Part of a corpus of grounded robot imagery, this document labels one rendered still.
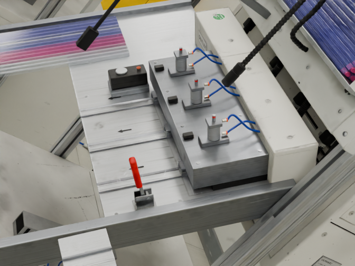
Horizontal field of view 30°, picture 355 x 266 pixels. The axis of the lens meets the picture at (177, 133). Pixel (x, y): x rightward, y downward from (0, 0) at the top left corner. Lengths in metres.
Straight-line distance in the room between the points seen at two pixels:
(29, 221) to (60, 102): 1.24
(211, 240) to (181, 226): 2.32
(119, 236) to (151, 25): 0.64
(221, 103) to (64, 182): 0.70
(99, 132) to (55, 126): 1.51
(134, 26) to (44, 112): 1.20
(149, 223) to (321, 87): 0.37
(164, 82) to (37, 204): 0.54
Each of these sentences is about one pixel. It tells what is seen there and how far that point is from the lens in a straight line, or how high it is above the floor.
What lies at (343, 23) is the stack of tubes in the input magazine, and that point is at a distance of 1.16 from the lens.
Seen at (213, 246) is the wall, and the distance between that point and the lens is 3.42.
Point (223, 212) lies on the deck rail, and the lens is 1.14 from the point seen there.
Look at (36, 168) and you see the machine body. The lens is 1.78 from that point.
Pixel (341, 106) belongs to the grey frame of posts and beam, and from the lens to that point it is 1.11.
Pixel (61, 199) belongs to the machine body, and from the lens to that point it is 1.75.
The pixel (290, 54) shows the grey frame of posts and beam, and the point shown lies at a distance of 1.25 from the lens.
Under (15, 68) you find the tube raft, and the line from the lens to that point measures 1.48.
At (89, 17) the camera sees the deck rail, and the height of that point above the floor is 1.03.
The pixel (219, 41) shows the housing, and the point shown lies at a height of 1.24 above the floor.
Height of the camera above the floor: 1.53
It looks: 21 degrees down
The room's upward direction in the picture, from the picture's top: 43 degrees clockwise
